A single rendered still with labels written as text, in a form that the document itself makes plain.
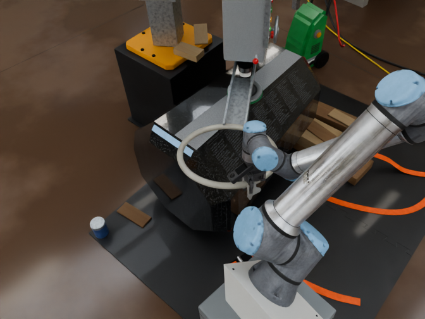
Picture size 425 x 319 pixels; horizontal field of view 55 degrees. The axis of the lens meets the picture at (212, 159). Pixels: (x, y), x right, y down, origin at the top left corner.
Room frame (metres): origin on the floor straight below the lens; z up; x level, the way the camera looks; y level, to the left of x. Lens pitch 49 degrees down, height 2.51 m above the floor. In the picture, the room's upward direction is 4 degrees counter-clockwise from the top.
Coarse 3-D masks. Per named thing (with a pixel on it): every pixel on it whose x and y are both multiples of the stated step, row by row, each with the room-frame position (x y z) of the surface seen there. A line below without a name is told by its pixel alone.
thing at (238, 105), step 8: (232, 72) 1.86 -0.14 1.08; (232, 80) 1.80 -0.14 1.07; (240, 80) 1.84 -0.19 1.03; (248, 80) 1.83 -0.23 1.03; (232, 88) 1.78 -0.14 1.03; (240, 88) 1.78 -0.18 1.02; (248, 88) 1.78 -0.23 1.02; (232, 96) 1.73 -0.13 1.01; (240, 96) 1.73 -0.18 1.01; (248, 96) 1.72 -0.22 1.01; (232, 104) 1.68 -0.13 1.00; (240, 104) 1.67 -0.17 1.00; (248, 104) 1.63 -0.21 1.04; (232, 112) 1.63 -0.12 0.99; (240, 112) 1.62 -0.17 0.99; (248, 112) 1.58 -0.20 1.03; (224, 120) 1.54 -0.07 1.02; (232, 120) 1.57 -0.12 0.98; (240, 120) 1.57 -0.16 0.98
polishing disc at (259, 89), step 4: (256, 84) 1.99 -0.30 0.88; (228, 88) 1.97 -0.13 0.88; (252, 88) 1.95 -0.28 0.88; (256, 88) 1.95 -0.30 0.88; (260, 88) 1.95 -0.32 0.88; (252, 92) 1.91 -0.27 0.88; (256, 92) 1.91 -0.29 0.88; (260, 92) 1.91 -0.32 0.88; (252, 96) 1.88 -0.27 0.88; (256, 96) 1.88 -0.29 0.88; (260, 96) 1.88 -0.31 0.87; (252, 100) 1.85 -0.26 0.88
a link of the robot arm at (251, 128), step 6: (246, 126) 1.14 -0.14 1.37; (252, 126) 1.14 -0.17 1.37; (258, 126) 1.13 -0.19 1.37; (264, 126) 1.13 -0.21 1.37; (246, 132) 1.12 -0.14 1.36; (252, 132) 1.10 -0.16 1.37; (258, 132) 1.10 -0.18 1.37; (264, 132) 1.12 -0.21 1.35; (246, 138) 1.10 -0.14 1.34; (246, 144) 1.08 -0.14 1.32; (246, 150) 1.10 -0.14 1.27
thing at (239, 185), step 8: (200, 128) 1.50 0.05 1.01; (208, 128) 1.50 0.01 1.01; (216, 128) 1.51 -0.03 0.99; (224, 128) 1.52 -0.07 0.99; (232, 128) 1.51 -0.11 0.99; (240, 128) 1.50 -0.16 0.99; (192, 136) 1.44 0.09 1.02; (184, 144) 1.37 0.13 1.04; (272, 144) 1.34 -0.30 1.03; (184, 168) 1.19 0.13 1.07; (192, 176) 1.14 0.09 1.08; (208, 184) 1.09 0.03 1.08; (216, 184) 1.08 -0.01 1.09; (224, 184) 1.08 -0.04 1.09; (232, 184) 1.07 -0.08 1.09; (240, 184) 1.07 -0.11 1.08; (248, 184) 1.08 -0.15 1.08
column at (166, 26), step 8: (176, 0) 2.68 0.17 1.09; (152, 8) 2.61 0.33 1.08; (160, 8) 2.60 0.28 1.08; (168, 8) 2.59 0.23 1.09; (176, 8) 2.66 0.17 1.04; (152, 16) 2.62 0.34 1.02; (160, 16) 2.60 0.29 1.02; (168, 16) 2.59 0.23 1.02; (176, 16) 2.63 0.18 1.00; (152, 24) 2.62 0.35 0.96; (160, 24) 2.61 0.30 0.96; (168, 24) 2.59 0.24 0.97; (176, 24) 2.61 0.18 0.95; (152, 32) 2.62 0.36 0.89; (160, 32) 2.61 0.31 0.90; (168, 32) 2.59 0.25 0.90; (176, 32) 2.59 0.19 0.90; (152, 40) 2.63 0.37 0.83; (160, 40) 2.61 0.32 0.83; (168, 40) 2.60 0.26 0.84; (176, 40) 2.58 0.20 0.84
